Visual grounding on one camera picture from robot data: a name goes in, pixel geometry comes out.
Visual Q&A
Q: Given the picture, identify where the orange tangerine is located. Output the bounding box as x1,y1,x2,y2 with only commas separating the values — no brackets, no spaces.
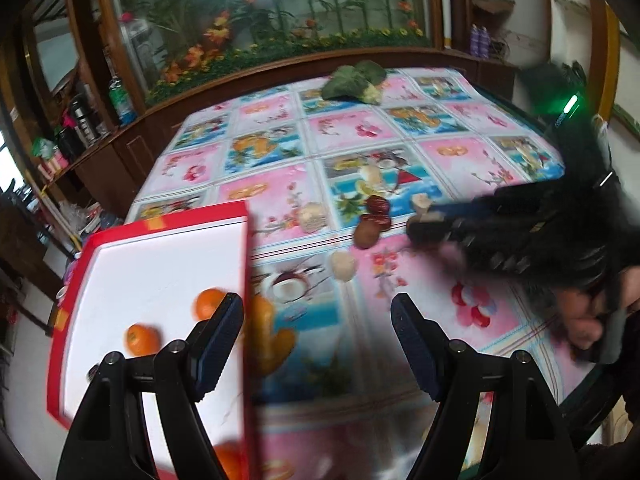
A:
214,441,246,480
193,288,227,321
125,324,160,356

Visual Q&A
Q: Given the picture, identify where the person's right hand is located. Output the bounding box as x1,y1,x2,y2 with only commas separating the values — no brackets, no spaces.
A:
553,266,639,359

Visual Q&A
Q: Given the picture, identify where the dark red jujube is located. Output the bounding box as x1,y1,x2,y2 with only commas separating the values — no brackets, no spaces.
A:
360,214,392,232
366,195,390,216

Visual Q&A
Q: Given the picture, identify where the brown kiwi fruit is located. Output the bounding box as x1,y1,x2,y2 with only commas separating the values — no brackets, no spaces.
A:
352,220,381,250

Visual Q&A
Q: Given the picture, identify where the colourful fruit print tablecloth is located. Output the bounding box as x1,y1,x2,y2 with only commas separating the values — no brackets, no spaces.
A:
127,68,590,479

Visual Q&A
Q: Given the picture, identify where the purple bottle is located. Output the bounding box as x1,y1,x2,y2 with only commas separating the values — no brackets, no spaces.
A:
478,27,491,60
469,24,480,58

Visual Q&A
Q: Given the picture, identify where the green leafy cauliflower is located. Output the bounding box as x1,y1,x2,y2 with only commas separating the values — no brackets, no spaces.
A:
321,60,387,105

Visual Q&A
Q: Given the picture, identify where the red white gift box lid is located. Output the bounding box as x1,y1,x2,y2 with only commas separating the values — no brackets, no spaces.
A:
45,199,260,480

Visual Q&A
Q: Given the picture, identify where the black thermos flask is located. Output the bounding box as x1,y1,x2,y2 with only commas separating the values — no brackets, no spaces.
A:
70,94,100,148

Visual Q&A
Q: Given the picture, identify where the green water bottle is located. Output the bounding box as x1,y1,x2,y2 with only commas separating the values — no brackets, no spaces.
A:
108,77,137,126

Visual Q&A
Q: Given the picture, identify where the artificial flower glass display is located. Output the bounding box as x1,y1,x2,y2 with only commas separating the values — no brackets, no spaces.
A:
111,0,431,106

